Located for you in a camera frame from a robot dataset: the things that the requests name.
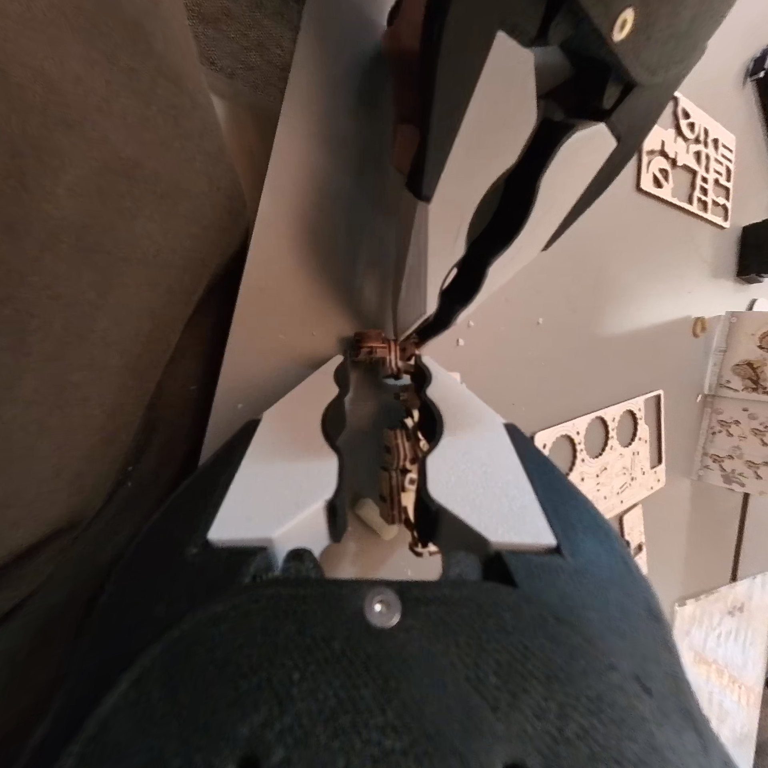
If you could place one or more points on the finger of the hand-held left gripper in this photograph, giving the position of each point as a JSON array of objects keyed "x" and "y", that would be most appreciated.
[
  {"x": 474, "y": 138},
  {"x": 552, "y": 180}
]

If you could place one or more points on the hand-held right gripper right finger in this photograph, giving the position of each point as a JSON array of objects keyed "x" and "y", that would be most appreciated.
[{"x": 480, "y": 480}]

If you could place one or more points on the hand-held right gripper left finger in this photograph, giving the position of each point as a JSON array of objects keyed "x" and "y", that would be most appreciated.
[{"x": 282, "y": 480}]

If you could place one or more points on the wooden mechanical model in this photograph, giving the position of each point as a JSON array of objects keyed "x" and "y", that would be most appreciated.
[{"x": 399, "y": 462}]

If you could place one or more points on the grey desk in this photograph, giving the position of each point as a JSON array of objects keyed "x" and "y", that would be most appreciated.
[{"x": 570, "y": 336}]

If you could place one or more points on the person's left hand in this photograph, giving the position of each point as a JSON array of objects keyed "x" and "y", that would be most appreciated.
[{"x": 401, "y": 90}]

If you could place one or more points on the wooden sheet with long cutouts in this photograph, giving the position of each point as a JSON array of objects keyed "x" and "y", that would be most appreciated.
[{"x": 647, "y": 186}]

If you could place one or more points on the wooden sheet with round holes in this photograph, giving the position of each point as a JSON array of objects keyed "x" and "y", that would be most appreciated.
[{"x": 624, "y": 474}]

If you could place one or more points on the small narrow wooden sheet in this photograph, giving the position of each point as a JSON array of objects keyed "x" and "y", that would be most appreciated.
[{"x": 635, "y": 540}]

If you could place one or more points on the long black device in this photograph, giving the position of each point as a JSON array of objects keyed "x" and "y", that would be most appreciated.
[{"x": 761, "y": 78}]

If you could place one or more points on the small black box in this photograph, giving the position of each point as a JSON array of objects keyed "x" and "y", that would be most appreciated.
[{"x": 756, "y": 252}]

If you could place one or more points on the open instruction booklet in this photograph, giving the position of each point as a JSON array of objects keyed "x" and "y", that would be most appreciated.
[{"x": 738, "y": 420}]

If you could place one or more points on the person's brown clothing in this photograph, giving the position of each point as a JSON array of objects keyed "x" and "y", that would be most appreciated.
[{"x": 90, "y": 240}]

